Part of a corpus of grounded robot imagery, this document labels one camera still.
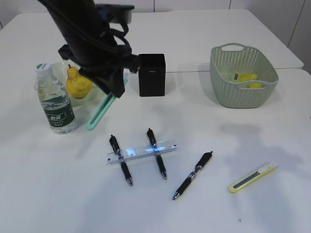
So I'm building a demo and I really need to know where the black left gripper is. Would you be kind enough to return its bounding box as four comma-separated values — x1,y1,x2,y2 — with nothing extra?
58,45,140,98

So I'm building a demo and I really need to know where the teal utility knife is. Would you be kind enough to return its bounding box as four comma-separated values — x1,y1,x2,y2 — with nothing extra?
86,93,117,131

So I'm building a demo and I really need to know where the yellow pear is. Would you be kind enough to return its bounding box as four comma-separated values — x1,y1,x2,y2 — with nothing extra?
66,65,94,99

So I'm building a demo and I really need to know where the clear water bottle green label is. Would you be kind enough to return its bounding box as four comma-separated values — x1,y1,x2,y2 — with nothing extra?
35,63,77,134

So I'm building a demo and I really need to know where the yellow waste paper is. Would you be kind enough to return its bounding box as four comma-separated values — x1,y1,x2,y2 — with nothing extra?
228,70,266,89

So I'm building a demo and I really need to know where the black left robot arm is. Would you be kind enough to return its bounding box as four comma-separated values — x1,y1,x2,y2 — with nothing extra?
40,0,140,98

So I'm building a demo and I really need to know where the green wavy glass plate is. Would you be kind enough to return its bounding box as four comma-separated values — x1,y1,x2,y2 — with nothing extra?
34,61,107,108

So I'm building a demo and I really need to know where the black square pen holder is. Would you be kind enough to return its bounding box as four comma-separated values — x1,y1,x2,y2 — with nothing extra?
138,53,166,97

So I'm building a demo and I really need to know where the black pen left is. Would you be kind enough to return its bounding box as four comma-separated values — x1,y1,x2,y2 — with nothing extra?
109,135,133,186

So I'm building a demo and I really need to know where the black pen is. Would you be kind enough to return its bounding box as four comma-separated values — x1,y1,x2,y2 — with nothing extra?
146,128,167,180
109,135,133,186
172,151,213,200

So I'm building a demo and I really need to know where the black pen middle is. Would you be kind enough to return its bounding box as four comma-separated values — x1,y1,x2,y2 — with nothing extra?
146,128,167,180

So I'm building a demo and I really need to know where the clear plastic ruler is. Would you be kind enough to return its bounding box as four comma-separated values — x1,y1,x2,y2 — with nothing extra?
106,141,178,165

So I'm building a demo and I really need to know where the black pen right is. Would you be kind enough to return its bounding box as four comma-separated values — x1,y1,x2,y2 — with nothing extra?
172,151,213,200

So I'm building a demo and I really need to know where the green plastic woven basket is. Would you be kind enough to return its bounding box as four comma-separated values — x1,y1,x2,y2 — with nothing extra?
209,43,278,108

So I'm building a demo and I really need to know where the yellow utility knife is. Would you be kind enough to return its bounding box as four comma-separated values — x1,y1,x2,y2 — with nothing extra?
228,162,278,194

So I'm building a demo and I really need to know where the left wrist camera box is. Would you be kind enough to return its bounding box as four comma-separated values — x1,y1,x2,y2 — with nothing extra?
95,3,135,24

